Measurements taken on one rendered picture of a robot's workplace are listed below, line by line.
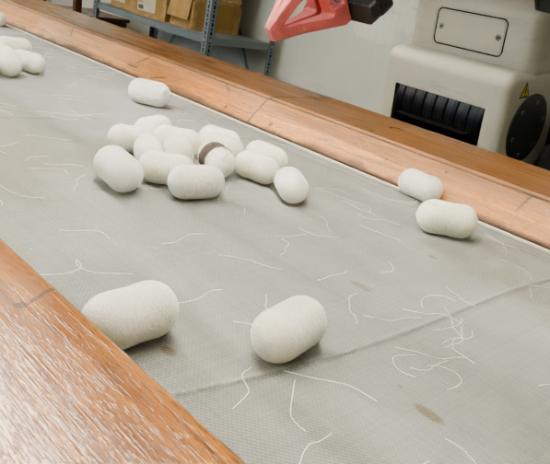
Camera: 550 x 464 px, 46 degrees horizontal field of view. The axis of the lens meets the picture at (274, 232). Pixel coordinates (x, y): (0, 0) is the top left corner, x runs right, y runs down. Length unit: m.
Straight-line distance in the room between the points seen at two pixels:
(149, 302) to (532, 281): 0.22
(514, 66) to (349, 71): 2.09
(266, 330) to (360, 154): 0.31
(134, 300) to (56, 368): 0.05
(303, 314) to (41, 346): 0.09
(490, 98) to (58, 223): 0.76
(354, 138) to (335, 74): 2.60
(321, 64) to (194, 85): 2.55
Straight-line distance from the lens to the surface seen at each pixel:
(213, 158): 0.41
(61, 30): 0.89
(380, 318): 0.28
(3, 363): 0.17
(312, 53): 3.23
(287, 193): 0.38
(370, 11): 0.60
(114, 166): 0.36
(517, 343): 0.30
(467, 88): 1.00
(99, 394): 0.16
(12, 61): 0.63
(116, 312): 0.21
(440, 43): 1.09
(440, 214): 0.39
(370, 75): 2.98
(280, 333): 0.22
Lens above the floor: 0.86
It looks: 21 degrees down
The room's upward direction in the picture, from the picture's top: 11 degrees clockwise
